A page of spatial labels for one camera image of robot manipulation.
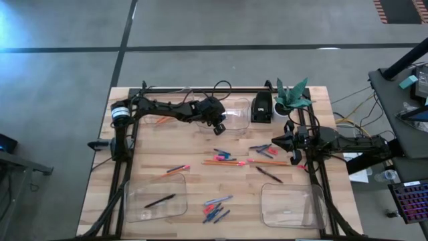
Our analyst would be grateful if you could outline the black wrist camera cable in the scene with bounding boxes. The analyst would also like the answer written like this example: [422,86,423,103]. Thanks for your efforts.
[284,106,322,135]
[200,79,233,101]

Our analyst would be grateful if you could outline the grey side table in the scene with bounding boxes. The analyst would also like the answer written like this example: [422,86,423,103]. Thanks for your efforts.
[367,65,428,160]

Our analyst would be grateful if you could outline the black diagonal pole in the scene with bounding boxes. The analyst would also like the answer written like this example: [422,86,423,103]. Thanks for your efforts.
[381,42,428,81]

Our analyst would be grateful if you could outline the tablet with blue screen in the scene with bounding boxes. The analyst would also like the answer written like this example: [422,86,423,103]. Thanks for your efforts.
[399,105,428,123]

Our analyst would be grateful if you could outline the green leafy plant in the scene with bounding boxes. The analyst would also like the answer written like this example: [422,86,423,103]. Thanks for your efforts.
[273,77,316,111]

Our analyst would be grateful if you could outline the yellow cable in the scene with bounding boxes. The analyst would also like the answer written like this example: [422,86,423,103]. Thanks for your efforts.
[335,93,375,138]

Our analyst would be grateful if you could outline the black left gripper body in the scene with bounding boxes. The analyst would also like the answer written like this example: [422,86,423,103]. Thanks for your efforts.
[196,96,227,127]

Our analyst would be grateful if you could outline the black left wrist camera cable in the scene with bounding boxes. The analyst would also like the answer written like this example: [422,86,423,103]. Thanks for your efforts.
[200,79,233,101]

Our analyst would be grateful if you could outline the black support beam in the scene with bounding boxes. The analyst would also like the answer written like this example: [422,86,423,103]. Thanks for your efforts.
[346,139,405,175]

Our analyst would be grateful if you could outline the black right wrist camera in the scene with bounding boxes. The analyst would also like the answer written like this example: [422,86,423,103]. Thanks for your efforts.
[289,149,304,166]

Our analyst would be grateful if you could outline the clear plastic bag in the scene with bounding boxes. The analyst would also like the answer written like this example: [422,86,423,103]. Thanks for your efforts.
[394,100,428,133]

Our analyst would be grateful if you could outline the black aluminium table frame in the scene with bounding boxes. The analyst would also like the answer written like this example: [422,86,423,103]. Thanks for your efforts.
[80,86,360,239]

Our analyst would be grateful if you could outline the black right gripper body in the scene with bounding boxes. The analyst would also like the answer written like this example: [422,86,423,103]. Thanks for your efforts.
[293,126,320,153]

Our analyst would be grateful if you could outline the black electronic device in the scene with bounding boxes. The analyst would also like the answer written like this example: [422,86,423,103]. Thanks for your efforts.
[410,63,428,101]

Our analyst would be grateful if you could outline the black ballpoint pen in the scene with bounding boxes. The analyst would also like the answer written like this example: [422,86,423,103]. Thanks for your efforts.
[255,166,284,184]
[143,193,177,210]

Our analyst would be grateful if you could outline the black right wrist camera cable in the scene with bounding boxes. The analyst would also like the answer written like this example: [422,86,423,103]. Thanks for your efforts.
[284,106,322,135]

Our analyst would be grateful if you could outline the white paper sheet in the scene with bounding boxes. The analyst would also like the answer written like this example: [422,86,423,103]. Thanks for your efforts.
[344,152,374,184]

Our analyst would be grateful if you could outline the black box blue light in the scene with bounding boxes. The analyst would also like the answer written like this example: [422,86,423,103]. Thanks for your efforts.
[0,133,19,155]

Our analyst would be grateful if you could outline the small teal box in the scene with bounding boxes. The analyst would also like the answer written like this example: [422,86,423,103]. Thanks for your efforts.
[399,74,419,90]

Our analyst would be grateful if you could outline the grey metal stand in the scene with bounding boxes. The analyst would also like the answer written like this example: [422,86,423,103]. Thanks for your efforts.
[0,150,54,241]

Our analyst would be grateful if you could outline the clear plastic bin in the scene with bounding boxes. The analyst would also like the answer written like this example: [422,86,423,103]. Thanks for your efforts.
[195,95,251,136]
[123,173,188,224]
[260,183,328,230]
[142,87,199,127]

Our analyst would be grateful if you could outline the black table clamp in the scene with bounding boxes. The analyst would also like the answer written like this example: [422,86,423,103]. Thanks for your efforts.
[87,139,113,151]

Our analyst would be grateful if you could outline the black keyboard pink keys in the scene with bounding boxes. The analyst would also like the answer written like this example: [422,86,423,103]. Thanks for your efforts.
[387,179,428,225]

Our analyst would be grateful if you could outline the black desk hole punch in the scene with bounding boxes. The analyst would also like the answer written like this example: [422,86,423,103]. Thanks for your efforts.
[250,90,274,124]

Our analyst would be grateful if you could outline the yellow pencil orange eraser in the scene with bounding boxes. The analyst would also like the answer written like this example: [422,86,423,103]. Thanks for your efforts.
[204,159,247,165]

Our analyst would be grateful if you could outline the grey translucent pen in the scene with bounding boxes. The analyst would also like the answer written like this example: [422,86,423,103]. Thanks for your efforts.
[203,195,234,206]

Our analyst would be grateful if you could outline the clear plastic water bottle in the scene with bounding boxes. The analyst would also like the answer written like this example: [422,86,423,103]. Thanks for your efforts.
[374,169,397,183]

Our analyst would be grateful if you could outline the white plant pot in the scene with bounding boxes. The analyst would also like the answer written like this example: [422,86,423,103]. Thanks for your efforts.
[274,102,294,118]

